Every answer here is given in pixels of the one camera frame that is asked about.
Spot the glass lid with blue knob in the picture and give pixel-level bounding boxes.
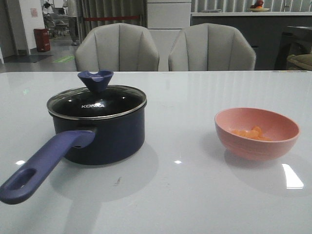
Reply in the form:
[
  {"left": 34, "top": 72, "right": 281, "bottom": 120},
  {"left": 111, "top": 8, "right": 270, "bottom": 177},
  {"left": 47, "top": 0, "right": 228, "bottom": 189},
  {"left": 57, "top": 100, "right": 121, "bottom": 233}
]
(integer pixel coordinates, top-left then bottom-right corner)
[{"left": 47, "top": 70, "right": 147, "bottom": 120}]

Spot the orange ham slices pile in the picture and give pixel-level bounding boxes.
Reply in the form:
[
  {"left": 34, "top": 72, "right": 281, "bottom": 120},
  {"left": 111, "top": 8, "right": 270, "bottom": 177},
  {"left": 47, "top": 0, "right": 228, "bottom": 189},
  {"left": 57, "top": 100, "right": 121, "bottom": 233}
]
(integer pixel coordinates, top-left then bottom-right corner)
[{"left": 231, "top": 126, "right": 271, "bottom": 141}]

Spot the pink bowl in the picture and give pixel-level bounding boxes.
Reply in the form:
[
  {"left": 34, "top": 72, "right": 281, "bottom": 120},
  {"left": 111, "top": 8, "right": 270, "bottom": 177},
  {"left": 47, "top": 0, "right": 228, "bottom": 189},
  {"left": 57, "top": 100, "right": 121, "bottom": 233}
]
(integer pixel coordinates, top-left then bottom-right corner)
[{"left": 214, "top": 107, "right": 300, "bottom": 161}]

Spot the dark blue saucepan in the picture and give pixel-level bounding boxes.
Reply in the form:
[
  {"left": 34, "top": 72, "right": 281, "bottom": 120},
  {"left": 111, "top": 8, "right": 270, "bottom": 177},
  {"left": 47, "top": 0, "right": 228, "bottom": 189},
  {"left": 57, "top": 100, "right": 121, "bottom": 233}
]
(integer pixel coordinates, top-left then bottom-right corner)
[{"left": 0, "top": 85, "right": 148, "bottom": 205}]

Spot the left grey upholstered chair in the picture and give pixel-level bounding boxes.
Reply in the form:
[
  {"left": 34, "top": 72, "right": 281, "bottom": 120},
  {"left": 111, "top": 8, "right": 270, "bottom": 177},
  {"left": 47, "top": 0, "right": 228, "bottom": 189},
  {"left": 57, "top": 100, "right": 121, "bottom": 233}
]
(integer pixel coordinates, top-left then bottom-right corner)
[{"left": 75, "top": 23, "right": 160, "bottom": 72}]

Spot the grey upholstered chair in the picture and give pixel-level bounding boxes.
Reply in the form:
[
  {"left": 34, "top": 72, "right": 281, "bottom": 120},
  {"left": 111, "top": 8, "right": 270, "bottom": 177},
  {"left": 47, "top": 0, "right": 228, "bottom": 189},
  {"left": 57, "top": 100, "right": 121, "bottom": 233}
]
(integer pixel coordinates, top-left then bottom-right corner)
[
  {"left": 75, "top": 23, "right": 160, "bottom": 72},
  {"left": 168, "top": 23, "right": 256, "bottom": 71}
]

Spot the right grey upholstered chair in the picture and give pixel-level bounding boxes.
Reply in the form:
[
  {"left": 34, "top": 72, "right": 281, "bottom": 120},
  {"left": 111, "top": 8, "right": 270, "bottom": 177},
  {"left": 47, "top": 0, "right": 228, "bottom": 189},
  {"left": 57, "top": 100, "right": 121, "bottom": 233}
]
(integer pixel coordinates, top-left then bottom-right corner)
[{"left": 168, "top": 23, "right": 256, "bottom": 71}]

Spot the white cabinet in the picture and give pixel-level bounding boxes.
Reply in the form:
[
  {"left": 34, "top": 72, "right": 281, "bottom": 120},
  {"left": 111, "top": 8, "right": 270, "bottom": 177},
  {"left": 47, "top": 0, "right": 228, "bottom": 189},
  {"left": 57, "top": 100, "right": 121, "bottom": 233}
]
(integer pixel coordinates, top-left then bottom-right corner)
[{"left": 147, "top": 0, "right": 192, "bottom": 71}]

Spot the red barrier belt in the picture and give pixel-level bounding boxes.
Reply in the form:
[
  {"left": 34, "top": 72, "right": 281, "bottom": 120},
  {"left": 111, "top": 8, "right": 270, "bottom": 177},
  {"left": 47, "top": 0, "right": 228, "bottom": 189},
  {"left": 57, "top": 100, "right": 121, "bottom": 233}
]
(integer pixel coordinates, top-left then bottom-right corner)
[{"left": 83, "top": 15, "right": 140, "bottom": 21}]

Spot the standing person in background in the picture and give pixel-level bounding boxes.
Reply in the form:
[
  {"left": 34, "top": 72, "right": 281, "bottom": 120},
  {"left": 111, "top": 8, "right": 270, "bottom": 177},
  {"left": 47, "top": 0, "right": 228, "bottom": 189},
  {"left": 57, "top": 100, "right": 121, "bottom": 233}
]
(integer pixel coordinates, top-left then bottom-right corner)
[{"left": 63, "top": 0, "right": 78, "bottom": 46}]

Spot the dark grey sideboard counter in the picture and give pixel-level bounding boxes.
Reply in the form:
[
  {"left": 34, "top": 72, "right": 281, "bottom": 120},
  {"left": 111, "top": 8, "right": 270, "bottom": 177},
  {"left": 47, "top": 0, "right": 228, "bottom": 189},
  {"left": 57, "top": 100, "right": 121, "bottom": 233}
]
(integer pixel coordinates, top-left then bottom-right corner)
[{"left": 191, "top": 12, "right": 312, "bottom": 70}]

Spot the fruit plate on counter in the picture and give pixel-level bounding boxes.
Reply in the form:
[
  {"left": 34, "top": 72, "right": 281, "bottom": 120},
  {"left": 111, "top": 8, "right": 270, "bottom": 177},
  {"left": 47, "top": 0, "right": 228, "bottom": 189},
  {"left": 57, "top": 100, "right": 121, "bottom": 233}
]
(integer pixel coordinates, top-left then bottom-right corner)
[{"left": 249, "top": 0, "right": 270, "bottom": 12}]

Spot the olive cushion seat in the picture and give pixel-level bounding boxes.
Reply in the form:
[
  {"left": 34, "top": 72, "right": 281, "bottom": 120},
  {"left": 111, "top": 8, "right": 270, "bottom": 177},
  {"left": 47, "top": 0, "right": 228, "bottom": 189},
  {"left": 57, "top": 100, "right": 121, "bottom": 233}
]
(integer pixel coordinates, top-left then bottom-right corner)
[{"left": 287, "top": 54, "right": 312, "bottom": 71}]

